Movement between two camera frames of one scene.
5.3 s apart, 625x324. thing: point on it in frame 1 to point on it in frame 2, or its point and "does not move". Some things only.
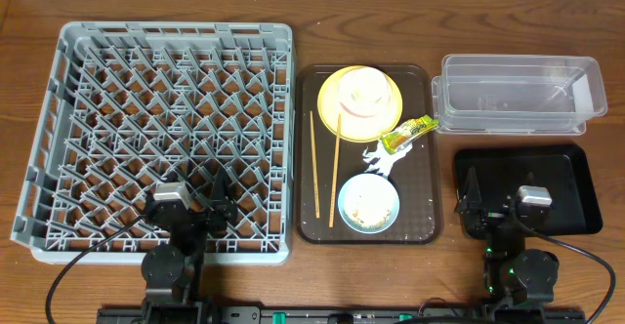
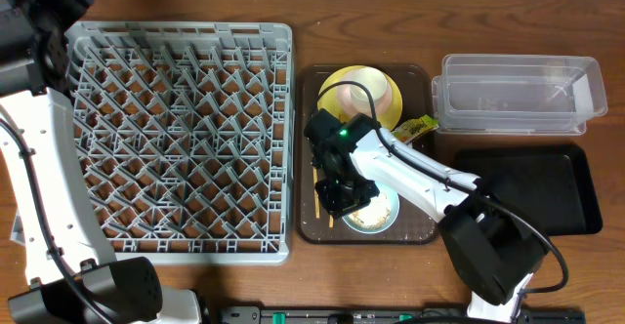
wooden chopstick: x=314 y=166 does not move
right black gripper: x=471 y=208 to x=336 y=208
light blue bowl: x=368 y=203 does not move
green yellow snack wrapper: x=407 y=132 does not move
